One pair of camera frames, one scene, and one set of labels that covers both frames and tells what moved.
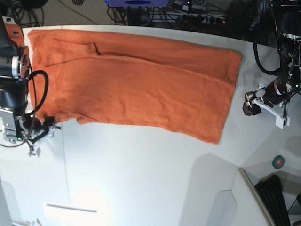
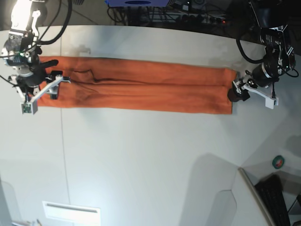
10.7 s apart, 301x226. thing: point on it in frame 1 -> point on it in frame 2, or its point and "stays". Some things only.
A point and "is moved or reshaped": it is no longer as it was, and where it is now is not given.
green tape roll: x=278 y=162 stays
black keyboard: x=270 y=190 stays
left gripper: x=15 y=127 -> x=20 y=52
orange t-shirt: x=150 y=84 is moved or reshaped
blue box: x=137 y=3 stays
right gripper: x=280 y=91 -> x=278 y=59
